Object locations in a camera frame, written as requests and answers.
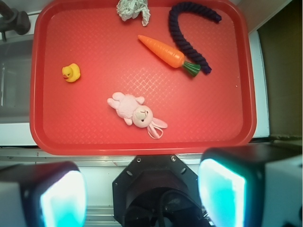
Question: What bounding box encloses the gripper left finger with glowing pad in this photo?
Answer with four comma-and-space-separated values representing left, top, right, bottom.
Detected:
0, 161, 88, 227

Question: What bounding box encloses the pink plush bunny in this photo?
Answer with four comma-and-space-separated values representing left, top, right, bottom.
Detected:
107, 92, 168, 140

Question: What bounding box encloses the red plastic tray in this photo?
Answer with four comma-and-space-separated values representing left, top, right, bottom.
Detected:
30, 0, 257, 156

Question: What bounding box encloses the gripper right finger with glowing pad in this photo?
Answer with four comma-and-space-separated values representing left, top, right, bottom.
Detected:
197, 143, 303, 227

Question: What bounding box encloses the yellow rubber duck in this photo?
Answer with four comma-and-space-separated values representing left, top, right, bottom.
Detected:
62, 63, 81, 83

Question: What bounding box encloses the orange toy carrot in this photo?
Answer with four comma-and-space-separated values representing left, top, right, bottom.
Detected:
137, 35, 201, 77

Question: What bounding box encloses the black octagonal mount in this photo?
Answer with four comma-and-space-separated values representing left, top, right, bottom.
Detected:
112, 155, 209, 227

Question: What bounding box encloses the crumpled white paper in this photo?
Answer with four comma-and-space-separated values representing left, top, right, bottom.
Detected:
116, 0, 151, 26

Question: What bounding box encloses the dark metal clamp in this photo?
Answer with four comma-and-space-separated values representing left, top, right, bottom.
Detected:
0, 0, 31, 42

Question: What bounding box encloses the dark purple rope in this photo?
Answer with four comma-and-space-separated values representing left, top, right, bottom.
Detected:
168, 1, 222, 75

